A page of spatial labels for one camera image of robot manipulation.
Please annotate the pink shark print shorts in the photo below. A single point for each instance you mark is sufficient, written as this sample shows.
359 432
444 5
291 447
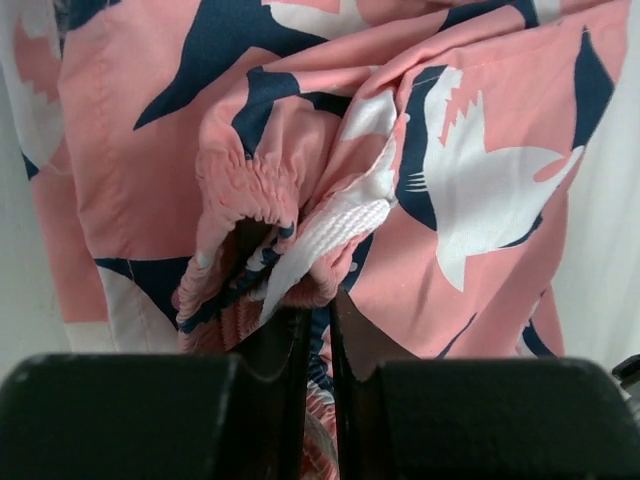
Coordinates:
196 165

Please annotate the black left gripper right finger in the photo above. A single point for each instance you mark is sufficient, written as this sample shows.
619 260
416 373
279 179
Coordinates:
401 417

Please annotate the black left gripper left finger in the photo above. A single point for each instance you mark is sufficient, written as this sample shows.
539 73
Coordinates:
237 415

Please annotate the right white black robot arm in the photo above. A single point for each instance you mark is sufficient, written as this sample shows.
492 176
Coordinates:
628 375

